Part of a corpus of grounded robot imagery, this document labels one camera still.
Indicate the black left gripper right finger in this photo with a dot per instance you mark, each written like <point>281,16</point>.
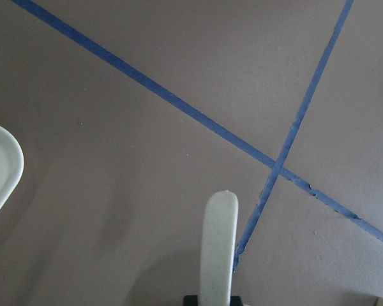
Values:
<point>236,301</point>

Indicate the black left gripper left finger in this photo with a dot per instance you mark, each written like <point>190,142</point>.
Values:
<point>190,300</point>

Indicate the white ceramic spoon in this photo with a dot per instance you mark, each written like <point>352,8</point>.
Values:
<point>217,248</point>

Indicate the white bear tray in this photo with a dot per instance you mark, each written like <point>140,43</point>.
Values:
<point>11,164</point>

